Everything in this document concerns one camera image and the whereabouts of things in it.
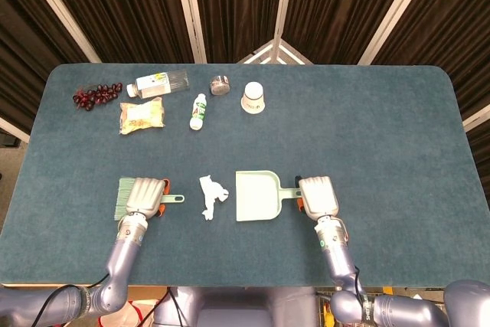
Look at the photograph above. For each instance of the white tissue paper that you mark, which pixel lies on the white tissue paper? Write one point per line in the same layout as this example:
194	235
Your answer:
210	193

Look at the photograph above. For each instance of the right lavender robot arm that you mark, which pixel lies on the right lavender robot arm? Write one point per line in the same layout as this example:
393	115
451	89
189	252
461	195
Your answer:
338	254

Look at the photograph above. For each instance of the clear plastic water bottle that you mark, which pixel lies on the clear plastic water bottle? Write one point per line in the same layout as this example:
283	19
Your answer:
157	84

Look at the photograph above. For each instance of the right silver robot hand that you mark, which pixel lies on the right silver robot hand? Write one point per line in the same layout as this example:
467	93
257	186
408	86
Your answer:
317	197

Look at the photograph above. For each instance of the dark brown curtain panel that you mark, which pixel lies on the dark brown curtain panel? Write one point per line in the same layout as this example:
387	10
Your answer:
337	1
23	36
237	1
459	28
126	5

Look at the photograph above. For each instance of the packaged bread in wrapper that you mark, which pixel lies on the packaged bread in wrapper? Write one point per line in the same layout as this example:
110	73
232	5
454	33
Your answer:
141	116

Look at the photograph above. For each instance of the red and white bag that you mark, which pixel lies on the red and white bag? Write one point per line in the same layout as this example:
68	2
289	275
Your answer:
138	311

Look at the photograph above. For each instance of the small white green bottle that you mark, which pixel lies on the small white green bottle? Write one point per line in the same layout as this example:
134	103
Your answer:
198	112

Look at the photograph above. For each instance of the mint green hand broom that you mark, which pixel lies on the mint green hand broom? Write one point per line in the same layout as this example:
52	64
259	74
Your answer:
122	200

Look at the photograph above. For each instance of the lavender robot torso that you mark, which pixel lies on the lavender robot torso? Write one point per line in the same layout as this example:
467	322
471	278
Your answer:
229	308

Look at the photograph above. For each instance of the upturned white paper cup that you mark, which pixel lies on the upturned white paper cup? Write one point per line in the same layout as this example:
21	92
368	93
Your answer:
252	99

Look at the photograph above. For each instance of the mint green dustpan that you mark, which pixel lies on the mint green dustpan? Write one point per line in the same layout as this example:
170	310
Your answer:
256	197

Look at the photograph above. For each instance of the blue table cloth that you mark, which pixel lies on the blue table cloth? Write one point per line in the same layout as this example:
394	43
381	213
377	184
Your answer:
344	143

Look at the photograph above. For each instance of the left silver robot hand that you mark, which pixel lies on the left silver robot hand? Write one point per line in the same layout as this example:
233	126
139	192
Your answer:
145	197

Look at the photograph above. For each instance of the left lavender robot arm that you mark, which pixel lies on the left lavender robot arm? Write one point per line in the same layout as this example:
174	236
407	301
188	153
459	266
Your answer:
118	258

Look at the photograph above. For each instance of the dark red grape bunch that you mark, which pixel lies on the dark red grape bunch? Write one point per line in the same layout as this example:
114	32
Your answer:
95	95

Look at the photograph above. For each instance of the white triangular screen foot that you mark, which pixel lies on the white triangular screen foot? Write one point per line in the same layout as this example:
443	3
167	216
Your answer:
276	49

